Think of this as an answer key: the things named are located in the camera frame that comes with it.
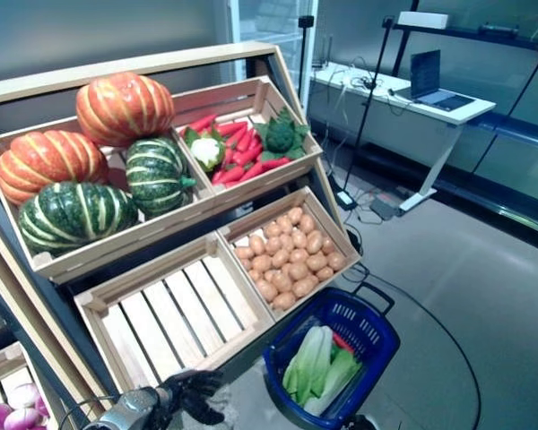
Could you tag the black white robot left hand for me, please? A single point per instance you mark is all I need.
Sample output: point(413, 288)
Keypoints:
point(188, 389)

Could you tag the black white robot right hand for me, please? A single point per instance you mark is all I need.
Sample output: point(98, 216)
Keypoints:
point(363, 423)

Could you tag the blue plastic shopping basket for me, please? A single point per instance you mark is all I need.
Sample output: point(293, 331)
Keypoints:
point(385, 345)

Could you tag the green white napa cabbage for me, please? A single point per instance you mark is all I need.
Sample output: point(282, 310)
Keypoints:
point(338, 376)
point(302, 363)
point(326, 345)

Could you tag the wooden crate with slatted bottom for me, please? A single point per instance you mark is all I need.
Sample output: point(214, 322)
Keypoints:
point(170, 309)

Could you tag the red orange carrot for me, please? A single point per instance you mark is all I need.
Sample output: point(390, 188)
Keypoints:
point(275, 163)
point(228, 174)
point(249, 155)
point(252, 171)
point(202, 123)
point(231, 128)
point(244, 141)
point(228, 157)
point(343, 342)

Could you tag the tan potato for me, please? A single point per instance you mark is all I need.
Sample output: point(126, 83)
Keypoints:
point(336, 261)
point(266, 290)
point(298, 255)
point(325, 273)
point(281, 281)
point(280, 258)
point(327, 245)
point(298, 270)
point(283, 301)
point(305, 286)
point(314, 242)
point(316, 262)

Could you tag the wooden crate of pumpkins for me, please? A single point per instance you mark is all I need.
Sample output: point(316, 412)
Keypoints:
point(161, 233)

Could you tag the wooden crate of potatoes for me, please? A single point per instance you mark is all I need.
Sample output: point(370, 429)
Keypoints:
point(341, 237)

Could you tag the green striped pumpkin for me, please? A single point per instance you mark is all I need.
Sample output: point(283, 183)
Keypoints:
point(76, 217)
point(157, 174)

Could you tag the grey floor box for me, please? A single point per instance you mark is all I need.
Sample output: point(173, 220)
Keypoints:
point(382, 208)

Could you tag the wooden crate of carrots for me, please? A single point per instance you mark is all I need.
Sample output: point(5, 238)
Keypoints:
point(269, 181)

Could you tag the grey power adapter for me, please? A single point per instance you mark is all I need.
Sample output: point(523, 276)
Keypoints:
point(346, 200)

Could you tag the white cauliflower green leaves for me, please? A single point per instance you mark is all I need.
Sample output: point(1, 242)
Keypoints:
point(205, 150)

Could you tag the orange striped pumpkin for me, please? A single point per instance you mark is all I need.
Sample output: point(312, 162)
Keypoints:
point(49, 161)
point(125, 107)

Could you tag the green broccoli head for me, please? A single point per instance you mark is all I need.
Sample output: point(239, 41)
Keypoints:
point(280, 134)

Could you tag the white desk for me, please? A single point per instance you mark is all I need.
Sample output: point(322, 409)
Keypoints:
point(385, 116)

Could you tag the black tripod stand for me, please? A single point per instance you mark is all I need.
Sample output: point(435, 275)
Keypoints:
point(367, 98)

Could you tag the wooden produce display stand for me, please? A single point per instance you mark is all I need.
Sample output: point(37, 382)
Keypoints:
point(139, 65)

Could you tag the open grey laptop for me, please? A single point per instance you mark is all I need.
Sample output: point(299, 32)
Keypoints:
point(430, 76)

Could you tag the dark metal rack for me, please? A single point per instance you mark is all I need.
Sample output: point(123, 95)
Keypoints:
point(475, 35)

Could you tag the white flat box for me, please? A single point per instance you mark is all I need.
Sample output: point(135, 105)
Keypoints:
point(423, 20)

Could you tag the dark device on shelf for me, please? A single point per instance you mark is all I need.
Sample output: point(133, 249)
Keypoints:
point(497, 29)

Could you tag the glass door white frame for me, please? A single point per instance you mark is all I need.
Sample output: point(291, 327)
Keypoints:
point(273, 22)

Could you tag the black tripod with camera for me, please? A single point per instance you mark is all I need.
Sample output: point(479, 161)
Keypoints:
point(306, 27)

